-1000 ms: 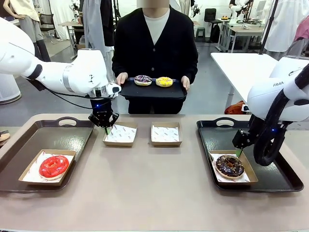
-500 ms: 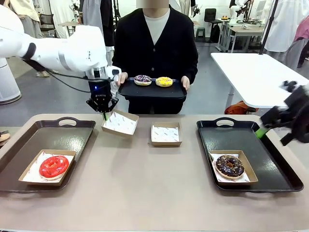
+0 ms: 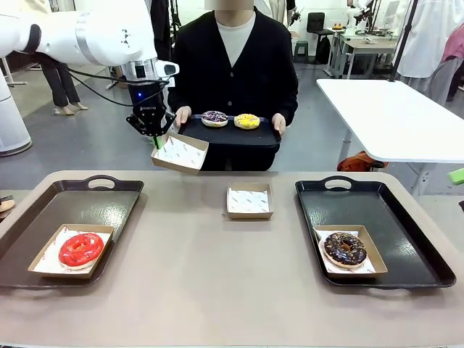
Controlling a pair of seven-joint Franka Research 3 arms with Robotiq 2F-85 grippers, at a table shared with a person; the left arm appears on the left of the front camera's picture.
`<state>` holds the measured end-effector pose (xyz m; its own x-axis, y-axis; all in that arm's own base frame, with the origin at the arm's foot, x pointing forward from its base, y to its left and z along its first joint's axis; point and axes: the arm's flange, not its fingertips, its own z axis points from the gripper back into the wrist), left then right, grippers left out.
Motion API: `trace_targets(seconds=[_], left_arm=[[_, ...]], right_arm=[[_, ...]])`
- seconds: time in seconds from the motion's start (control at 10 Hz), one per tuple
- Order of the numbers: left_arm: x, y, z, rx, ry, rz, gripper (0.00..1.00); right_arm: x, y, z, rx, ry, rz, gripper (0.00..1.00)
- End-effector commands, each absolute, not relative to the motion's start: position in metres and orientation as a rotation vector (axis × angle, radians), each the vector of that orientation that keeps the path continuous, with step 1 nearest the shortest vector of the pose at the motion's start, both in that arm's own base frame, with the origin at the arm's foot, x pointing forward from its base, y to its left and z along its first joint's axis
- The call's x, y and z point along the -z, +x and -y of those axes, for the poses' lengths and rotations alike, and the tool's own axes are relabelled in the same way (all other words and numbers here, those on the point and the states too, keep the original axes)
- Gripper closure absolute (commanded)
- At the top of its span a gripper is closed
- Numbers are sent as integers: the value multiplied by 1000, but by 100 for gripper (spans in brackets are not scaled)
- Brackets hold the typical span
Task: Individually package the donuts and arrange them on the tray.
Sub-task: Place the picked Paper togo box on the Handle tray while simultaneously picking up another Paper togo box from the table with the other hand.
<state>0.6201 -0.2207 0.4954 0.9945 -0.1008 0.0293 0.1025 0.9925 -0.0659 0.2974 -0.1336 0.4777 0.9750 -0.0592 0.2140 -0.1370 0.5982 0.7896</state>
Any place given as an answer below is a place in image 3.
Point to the yellow sprinkled donut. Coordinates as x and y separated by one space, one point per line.
241 123

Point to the brown cardboard food box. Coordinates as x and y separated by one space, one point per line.
174 166
249 216
58 273
375 253

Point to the black serving tray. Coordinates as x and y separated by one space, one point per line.
232 136

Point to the black swivel chair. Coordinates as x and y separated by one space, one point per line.
316 21

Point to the chocolate donut with nuts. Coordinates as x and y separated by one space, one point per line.
333 253

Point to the red glazed donut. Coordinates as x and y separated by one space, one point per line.
69 257

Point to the grey background work table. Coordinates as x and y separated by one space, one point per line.
369 42

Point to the white Franka left arm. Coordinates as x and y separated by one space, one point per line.
101 36

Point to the person's left forearm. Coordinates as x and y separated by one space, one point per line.
288 98

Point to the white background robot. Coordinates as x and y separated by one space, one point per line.
351 21

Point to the large white table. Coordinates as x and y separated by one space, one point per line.
391 116

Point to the person's left hand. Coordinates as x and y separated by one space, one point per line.
279 122

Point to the person's right forearm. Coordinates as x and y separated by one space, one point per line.
179 98

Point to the pink hanging garment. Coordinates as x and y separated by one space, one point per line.
455 43

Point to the purple sprinkled chocolate donut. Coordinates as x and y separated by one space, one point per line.
221 121

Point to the white hanging garment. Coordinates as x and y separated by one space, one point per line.
431 36

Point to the person in black cardigan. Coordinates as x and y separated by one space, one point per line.
253 79

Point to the black slanted stand pole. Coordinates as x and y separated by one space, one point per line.
404 40

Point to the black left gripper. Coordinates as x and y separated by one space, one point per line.
148 101

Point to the small tan and black object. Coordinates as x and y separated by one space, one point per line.
6 203

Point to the grey green plastic stool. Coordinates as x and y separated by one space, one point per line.
301 45

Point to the white cylindrical pedestal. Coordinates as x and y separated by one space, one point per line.
12 119

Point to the person's right hand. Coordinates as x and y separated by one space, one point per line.
183 114

